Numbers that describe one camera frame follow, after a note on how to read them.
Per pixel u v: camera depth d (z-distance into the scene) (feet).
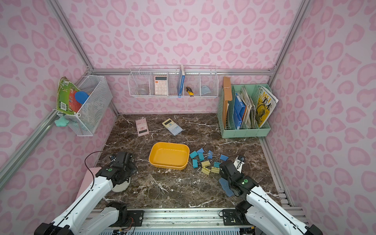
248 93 3.33
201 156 3.05
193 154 3.09
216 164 2.97
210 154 3.10
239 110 3.13
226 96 2.70
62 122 2.04
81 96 2.46
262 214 1.89
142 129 3.61
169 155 3.08
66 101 2.31
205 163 2.97
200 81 3.43
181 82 2.83
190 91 3.06
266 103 3.23
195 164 2.98
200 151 3.19
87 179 2.76
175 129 3.59
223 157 3.06
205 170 2.89
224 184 2.70
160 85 3.05
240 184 1.82
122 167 2.07
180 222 2.37
